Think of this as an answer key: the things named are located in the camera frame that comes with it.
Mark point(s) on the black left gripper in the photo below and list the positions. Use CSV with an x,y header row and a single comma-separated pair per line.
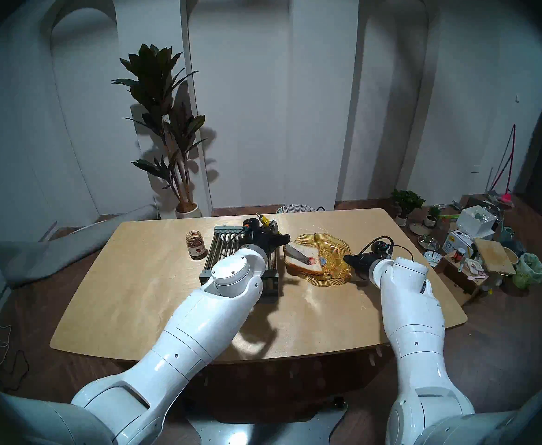
x,y
262,241

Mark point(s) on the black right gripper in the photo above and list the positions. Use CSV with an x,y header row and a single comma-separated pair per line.
x,y
367,266

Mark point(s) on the amber glass plate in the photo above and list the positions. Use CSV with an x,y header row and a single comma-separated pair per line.
x,y
333,249

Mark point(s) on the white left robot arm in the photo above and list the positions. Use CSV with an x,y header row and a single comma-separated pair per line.
x,y
196,323

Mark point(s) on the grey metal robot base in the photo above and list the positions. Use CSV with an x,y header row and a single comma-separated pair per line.
x,y
261,430

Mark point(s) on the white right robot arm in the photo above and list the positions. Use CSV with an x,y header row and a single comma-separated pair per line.
x,y
410,309

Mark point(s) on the slice of white bread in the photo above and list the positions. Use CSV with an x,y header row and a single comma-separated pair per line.
x,y
308,253

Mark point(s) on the glass jam jar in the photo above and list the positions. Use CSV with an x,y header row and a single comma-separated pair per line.
x,y
195,247

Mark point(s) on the white wicker basket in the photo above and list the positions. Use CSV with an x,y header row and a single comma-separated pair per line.
x,y
295,209

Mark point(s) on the grey dish rack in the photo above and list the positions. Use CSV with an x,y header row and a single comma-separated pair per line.
x,y
224,242

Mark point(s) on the round ceramic plate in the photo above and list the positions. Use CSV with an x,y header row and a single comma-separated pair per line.
x,y
419,229

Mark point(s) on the round metal bowl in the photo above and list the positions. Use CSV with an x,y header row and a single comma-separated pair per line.
x,y
428,243

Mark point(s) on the patterned white bowl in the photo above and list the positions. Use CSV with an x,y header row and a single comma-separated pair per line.
x,y
432,258

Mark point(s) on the small bushy potted plant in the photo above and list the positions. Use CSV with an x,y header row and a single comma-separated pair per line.
x,y
407,200

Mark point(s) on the tiny potted plant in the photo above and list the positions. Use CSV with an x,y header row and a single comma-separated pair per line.
x,y
432,214

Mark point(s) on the low brown cardboard box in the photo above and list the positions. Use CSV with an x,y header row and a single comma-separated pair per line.
x,y
456,277

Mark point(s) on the white carton with yellow print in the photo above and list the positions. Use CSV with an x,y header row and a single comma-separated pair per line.
x,y
456,242

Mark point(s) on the white floral cloth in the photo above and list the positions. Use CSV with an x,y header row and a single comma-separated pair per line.
x,y
475,267

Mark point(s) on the white open box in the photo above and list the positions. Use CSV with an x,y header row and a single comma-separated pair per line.
x,y
476,221

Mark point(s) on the wooden cutting board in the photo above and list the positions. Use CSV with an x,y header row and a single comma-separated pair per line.
x,y
494,256

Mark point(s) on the beige round bowl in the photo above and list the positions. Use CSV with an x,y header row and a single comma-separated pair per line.
x,y
511,255

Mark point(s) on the tall potted leafy plant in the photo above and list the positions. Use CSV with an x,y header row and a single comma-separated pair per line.
x,y
152,78

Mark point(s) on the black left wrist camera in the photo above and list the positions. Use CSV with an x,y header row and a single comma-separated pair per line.
x,y
251,224

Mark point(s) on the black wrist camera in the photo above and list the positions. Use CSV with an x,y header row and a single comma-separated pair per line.
x,y
251,224
382,248

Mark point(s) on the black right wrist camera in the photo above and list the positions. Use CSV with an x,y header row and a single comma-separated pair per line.
x,y
382,248

